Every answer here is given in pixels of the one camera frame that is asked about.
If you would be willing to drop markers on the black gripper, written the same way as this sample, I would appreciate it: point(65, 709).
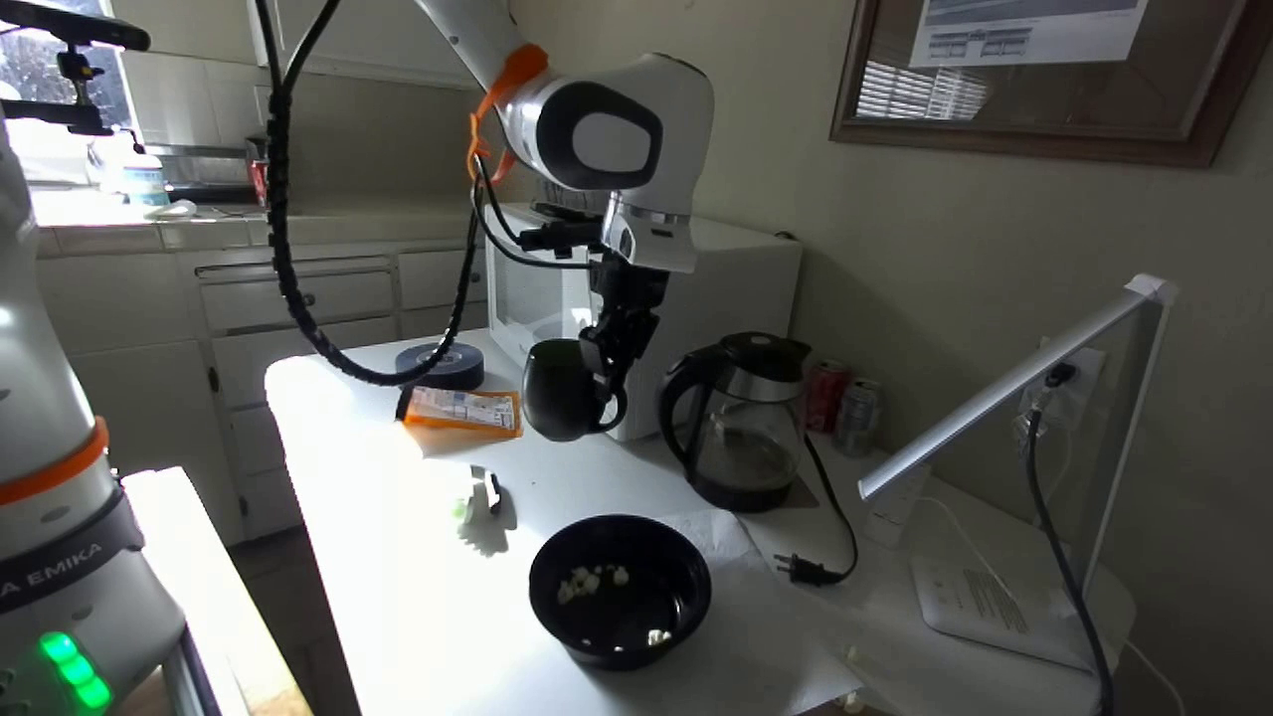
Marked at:
point(630, 311)

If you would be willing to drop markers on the black mug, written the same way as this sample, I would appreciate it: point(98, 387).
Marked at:
point(572, 392)

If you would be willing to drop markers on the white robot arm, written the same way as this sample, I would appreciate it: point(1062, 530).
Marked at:
point(633, 136)

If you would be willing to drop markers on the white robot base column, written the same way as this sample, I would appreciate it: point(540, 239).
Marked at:
point(81, 616)

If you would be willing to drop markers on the white microwave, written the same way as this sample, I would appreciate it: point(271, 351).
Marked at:
point(747, 282)

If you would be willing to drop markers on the black electric kettle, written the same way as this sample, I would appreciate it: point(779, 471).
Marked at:
point(730, 420)

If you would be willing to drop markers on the black round lid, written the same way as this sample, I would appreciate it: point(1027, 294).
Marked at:
point(458, 367)

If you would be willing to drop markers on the red soda can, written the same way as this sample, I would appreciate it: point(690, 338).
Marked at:
point(825, 392)

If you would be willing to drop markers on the orange snack packet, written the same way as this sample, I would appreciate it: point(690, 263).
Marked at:
point(463, 410)

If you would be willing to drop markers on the silver soda can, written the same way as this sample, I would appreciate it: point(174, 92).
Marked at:
point(856, 416)

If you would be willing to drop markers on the black bowl with popcorn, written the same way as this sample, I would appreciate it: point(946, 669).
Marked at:
point(618, 591)

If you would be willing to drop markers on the white desk lamp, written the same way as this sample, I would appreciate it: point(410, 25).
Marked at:
point(1074, 619)

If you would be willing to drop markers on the white kitchen cabinet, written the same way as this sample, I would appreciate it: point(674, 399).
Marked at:
point(174, 327)

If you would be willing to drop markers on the wooden framed notice board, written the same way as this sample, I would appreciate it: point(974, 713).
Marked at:
point(1109, 82)

